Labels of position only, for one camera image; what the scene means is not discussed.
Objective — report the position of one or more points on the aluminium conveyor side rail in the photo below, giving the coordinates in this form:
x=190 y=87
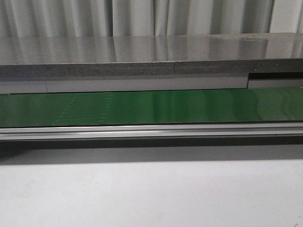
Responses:
x=151 y=131

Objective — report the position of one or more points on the green conveyor belt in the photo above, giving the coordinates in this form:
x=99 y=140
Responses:
x=152 y=107

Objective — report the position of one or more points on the white pleated curtain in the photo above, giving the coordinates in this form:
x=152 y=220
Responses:
x=77 y=18

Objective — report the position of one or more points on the grey stone countertop slab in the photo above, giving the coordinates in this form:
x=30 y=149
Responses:
x=37 y=57

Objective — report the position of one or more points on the grey panel under countertop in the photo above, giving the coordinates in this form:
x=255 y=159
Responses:
x=151 y=82

